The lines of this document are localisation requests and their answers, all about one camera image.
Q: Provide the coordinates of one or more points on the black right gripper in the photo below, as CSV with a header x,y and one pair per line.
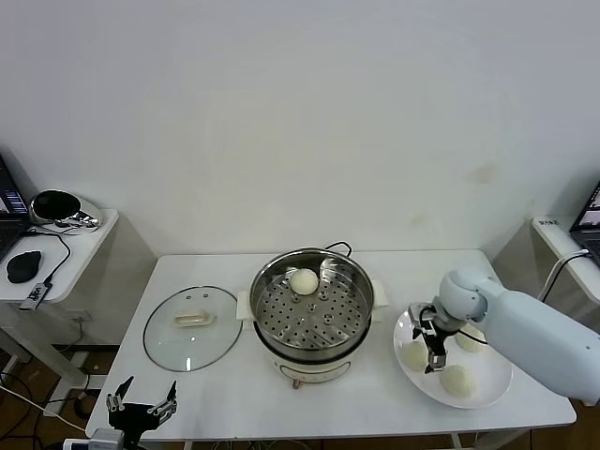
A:
x,y
434,338

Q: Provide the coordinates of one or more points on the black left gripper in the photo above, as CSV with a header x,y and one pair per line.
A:
x,y
133,417

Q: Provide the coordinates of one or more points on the white steamed baozi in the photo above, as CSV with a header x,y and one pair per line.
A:
x,y
412,358
469,344
459,383
304,281

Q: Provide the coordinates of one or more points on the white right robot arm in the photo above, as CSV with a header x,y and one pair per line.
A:
x,y
529,337

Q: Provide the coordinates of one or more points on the stainless steel steamer basket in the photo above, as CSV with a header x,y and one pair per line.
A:
x,y
328,323

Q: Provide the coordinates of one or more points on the dark round floor object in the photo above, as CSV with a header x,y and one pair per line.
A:
x,y
85,406

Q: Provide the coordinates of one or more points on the white round plate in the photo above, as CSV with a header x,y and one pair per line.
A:
x,y
487,389

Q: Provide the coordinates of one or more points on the cream electric cooker base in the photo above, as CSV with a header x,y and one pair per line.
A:
x,y
309,370

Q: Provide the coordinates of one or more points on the white side table with label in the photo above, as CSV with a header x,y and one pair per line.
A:
x,y
513,255

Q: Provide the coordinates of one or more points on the grey usb hub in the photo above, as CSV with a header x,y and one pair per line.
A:
x,y
34,296

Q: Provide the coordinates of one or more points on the white side table with mouse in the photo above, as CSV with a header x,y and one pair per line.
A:
x,y
89,253

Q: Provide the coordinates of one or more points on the black computer mouse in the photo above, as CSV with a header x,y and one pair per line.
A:
x,y
23,267

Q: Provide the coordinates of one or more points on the black laptop beside printed label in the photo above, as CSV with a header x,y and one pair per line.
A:
x,y
588,225

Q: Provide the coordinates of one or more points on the black laptop with pink screen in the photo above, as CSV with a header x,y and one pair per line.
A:
x,y
9,225

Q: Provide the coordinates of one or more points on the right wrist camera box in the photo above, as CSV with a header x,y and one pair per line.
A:
x,y
417,311

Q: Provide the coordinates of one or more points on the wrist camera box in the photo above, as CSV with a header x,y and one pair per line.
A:
x,y
105,440
417,311

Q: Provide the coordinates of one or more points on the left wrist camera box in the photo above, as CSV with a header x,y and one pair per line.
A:
x,y
105,440

